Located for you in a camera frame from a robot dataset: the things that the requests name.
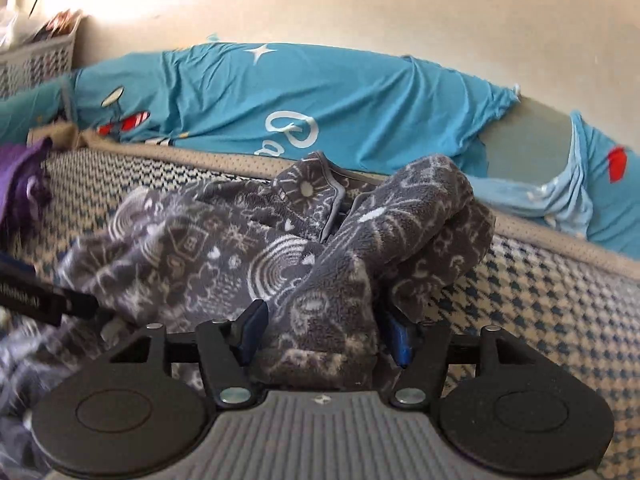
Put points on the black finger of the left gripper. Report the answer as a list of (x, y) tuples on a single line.
[(79, 304)]

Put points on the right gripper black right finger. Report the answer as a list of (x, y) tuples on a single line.
[(420, 350)]

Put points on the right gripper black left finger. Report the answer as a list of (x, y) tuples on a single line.
[(226, 350)]

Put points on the grey doodle-print fleece garment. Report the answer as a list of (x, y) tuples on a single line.
[(322, 247)]

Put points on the purple folded garment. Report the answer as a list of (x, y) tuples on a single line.
[(24, 187)]

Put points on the light blue crumpled cloth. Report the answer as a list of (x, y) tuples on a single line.
[(563, 203)]

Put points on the white perforated plastic basket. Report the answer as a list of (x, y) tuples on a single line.
[(48, 55)]

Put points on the blue cartoon-print bed sheet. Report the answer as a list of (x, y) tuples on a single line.
[(366, 111)]

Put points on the clear plastic bag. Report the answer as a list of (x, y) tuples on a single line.
[(17, 28)]

